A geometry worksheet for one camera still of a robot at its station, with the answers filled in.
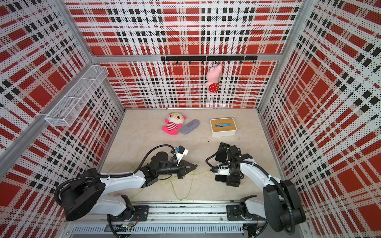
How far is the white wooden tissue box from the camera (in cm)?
103

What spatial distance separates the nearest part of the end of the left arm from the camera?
0.64 m

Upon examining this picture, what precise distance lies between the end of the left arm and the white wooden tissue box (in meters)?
0.39
